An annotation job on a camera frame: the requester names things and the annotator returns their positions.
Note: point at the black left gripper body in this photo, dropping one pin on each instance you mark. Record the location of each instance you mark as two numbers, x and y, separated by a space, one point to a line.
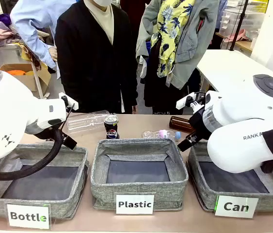
47 136

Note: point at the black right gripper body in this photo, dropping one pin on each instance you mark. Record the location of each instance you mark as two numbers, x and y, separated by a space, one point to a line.
199 123

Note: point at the brown glass bottle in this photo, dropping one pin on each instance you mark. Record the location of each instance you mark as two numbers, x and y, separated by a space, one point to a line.
178 123

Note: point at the large clear plastic bottle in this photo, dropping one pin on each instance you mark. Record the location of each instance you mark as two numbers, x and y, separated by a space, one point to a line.
85 122

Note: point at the small pink-labelled plastic bottle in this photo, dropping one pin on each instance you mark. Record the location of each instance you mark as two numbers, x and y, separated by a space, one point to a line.
160 134

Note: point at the black soda can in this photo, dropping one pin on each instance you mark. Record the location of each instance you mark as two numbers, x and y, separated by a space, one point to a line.
111 128

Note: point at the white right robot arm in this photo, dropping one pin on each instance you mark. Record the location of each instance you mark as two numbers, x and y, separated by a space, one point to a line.
243 116

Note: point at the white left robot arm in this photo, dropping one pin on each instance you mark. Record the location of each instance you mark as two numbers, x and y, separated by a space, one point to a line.
5 109

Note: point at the grey fabric basket labelled Bottle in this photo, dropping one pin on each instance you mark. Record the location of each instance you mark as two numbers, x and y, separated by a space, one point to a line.
73 174

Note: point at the grey fabric basket labelled Plastic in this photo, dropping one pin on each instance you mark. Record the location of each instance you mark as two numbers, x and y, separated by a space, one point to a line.
138 191

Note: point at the white Can label sign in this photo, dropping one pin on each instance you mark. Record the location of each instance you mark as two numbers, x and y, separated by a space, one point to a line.
236 206

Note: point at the grey fabric basket labelled Can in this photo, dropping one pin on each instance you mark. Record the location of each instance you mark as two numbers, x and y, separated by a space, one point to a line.
272 199

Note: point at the blue-shirt person's hand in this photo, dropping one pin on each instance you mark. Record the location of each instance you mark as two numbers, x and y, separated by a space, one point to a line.
53 53

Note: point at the cardboard box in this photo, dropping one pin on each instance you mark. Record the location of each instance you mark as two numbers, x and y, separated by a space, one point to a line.
33 81

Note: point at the white side table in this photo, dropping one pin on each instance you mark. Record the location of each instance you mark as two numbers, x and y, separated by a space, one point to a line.
230 70

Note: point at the orange item in box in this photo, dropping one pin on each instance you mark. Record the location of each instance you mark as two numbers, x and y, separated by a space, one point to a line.
16 72

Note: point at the white Plastic label sign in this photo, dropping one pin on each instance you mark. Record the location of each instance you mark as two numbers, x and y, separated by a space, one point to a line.
135 204

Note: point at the white Bottle label sign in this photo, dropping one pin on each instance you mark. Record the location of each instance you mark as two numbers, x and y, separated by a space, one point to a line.
28 216

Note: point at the person in black cardigan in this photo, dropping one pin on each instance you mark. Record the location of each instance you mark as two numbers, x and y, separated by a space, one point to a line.
95 60

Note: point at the person in grey jacket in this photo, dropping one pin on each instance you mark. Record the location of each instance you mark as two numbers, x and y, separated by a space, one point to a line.
189 36

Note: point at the wooden desk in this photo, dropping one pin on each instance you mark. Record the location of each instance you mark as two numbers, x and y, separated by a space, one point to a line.
244 45

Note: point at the pink cloth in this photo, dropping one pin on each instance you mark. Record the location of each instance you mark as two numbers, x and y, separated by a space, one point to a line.
238 36

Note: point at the white table with leg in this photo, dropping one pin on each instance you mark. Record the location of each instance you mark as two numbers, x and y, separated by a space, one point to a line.
3 47

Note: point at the black stand pole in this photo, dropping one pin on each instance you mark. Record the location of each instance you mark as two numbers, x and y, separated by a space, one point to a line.
239 24

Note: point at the person in blue shirt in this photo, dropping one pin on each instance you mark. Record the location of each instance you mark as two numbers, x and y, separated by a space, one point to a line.
34 21

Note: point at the clear plastic storage boxes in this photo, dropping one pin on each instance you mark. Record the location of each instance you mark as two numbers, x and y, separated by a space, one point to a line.
250 17

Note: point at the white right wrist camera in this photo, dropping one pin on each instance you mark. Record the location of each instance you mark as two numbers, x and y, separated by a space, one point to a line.
181 102

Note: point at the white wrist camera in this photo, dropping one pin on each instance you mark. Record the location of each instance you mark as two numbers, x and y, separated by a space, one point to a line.
72 103
181 102

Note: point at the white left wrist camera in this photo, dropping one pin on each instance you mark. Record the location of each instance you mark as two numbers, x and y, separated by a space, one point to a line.
72 103

